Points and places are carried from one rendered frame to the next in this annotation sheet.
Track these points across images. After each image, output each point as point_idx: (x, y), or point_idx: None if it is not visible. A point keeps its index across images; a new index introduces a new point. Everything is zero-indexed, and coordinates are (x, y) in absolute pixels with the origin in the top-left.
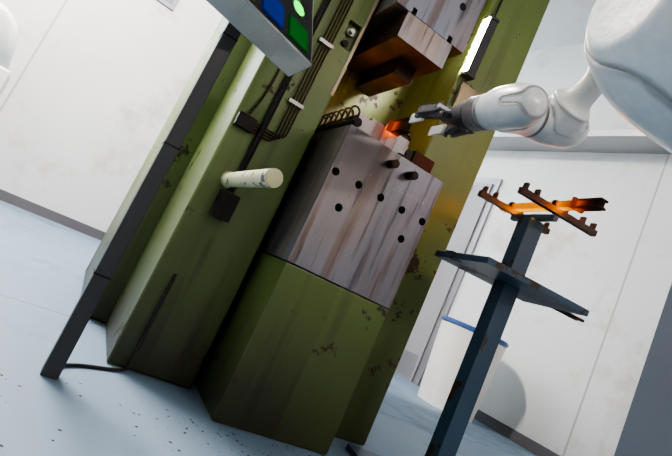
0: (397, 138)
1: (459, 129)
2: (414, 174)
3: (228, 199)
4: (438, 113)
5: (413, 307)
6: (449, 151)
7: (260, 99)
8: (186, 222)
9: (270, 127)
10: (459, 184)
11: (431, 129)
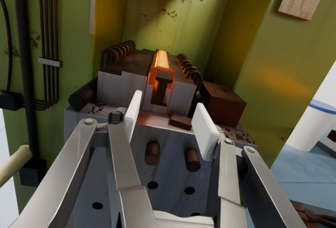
0: (173, 88)
1: (257, 195)
2: (191, 166)
3: (27, 172)
4: (112, 195)
5: (242, 201)
6: (283, 52)
7: (8, 71)
8: (18, 183)
9: (40, 94)
10: (299, 89)
11: (196, 114)
